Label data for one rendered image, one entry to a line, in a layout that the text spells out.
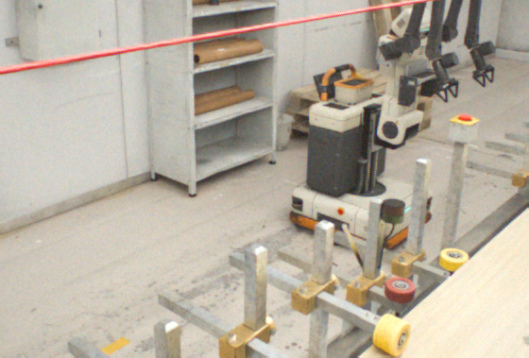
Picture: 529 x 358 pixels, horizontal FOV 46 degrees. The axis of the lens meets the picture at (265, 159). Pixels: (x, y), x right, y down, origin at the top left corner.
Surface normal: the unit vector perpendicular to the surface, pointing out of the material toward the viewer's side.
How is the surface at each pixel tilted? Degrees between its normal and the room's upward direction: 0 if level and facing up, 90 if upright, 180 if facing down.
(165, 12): 90
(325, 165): 90
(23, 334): 0
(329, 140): 90
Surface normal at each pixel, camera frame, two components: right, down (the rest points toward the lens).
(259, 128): -0.65, 0.26
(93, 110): 0.76, 0.25
